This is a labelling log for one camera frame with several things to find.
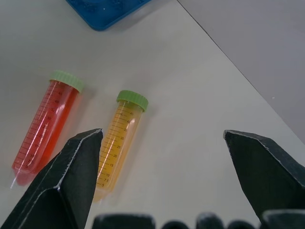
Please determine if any red liquid centrifuge tube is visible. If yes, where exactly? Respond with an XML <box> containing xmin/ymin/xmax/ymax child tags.
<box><xmin>10</xmin><ymin>69</ymin><xmax>85</xmax><ymax>189</ymax></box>

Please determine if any blue tube rack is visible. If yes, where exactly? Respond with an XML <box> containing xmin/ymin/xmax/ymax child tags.
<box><xmin>65</xmin><ymin>0</ymin><xmax>153</xmax><ymax>31</ymax></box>

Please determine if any orange liquid centrifuge tube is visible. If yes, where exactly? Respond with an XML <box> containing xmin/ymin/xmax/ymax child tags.
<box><xmin>92</xmin><ymin>90</ymin><xmax>149</xmax><ymax>203</ymax></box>

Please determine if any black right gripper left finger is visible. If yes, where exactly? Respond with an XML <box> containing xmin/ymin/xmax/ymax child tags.
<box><xmin>0</xmin><ymin>128</ymin><xmax>104</xmax><ymax>229</ymax></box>

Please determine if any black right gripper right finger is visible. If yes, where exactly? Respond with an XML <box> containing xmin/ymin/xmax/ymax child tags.
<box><xmin>223</xmin><ymin>129</ymin><xmax>305</xmax><ymax>224</ymax></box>

